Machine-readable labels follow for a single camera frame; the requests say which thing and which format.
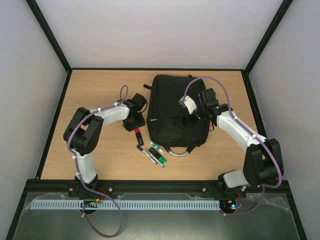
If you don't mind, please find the white green glue stick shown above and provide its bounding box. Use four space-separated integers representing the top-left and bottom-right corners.
150 141 164 154

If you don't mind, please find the red highlighter marker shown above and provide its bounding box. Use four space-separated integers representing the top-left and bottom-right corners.
134 128 144 146

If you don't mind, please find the black student bag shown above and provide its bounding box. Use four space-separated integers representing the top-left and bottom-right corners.
144 74 210 157

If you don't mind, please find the green capped thin pen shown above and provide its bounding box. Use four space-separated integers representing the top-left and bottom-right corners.
150 151 165 168

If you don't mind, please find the light blue cable duct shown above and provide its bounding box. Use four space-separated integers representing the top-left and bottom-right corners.
29 199 221 211

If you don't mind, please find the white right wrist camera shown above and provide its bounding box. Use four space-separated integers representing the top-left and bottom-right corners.
178 95 197 115

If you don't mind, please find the blue capped pen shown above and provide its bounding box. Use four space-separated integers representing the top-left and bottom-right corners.
136 145 158 165

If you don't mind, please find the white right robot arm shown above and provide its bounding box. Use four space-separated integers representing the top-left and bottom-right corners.
179 88 284 196

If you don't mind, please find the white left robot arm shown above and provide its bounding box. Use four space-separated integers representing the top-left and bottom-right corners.
63 93 148 184

